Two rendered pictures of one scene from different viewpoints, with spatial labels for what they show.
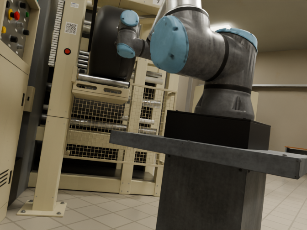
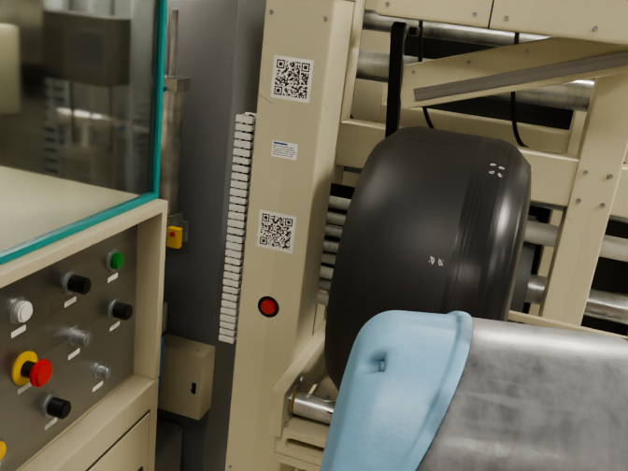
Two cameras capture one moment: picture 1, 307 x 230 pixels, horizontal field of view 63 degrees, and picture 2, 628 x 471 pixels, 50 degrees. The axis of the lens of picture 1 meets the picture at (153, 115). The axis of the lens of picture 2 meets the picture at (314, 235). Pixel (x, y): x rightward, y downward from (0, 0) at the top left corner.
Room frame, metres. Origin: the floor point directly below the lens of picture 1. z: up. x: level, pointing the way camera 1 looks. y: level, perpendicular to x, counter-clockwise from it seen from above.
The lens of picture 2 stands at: (0.60, -0.05, 1.64)
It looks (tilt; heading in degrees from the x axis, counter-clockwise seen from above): 18 degrees down; 29
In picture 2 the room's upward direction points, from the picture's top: 7 degrees clockwise
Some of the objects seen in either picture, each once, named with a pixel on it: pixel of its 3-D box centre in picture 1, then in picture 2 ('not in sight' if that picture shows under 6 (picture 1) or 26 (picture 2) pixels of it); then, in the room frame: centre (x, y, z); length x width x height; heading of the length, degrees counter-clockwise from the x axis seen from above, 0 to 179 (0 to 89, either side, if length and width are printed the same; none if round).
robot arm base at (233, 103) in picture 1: (224, 103); not in sight; (0.82, -0.23, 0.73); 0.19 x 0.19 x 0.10
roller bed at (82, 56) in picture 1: (76, 68); (345, 249); (2.11, 0.70, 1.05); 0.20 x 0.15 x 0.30; 104
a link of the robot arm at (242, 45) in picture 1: (229, 61); not in sight; (0.81, -0.22, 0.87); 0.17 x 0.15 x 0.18; 117
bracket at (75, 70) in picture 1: (76, 79); (308, 367); (1.76, 0.57, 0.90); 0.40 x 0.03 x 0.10; 14
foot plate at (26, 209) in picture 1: (44, 207); not in sight; (1.72, 0.64, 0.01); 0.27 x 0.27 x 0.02; 14
